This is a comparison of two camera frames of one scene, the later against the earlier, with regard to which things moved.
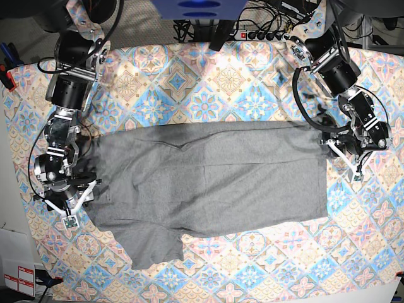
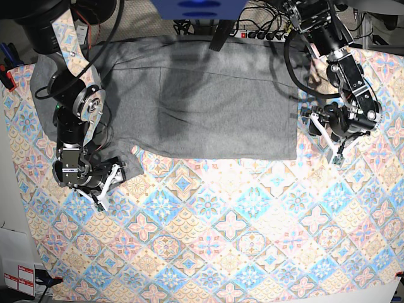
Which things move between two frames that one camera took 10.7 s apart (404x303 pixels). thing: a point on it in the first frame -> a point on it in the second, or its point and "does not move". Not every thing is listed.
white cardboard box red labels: (17, 265) does not move
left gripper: (60, 186) -> (72, 167)
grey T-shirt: (159, 184) -> (224, 97)
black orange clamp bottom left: (41, 276) does not move
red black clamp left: (7, 78) does not move
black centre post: (225, 29) does not move
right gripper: (359, 139) -> (339, 120)
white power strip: (261, 35) does not move
